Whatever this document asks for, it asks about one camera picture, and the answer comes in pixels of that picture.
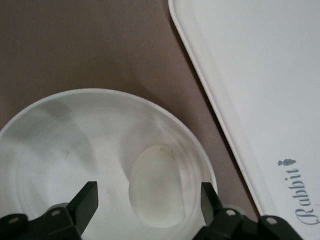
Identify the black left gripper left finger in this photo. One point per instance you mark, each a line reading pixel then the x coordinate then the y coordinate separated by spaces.
pixel 82 207

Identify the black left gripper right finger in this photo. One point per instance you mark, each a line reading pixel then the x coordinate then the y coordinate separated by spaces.
pixel 212 207

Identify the round cream plate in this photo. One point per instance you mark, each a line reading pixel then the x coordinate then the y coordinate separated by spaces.
pixel 62 150

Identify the white steamed bun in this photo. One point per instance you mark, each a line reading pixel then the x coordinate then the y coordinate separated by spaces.
pixel 155 185

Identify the cream rabbit print tray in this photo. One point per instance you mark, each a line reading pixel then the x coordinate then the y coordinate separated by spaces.
pixel 262 100

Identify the brown table cover mat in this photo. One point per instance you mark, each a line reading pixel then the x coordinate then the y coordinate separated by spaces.
pixel 87 45

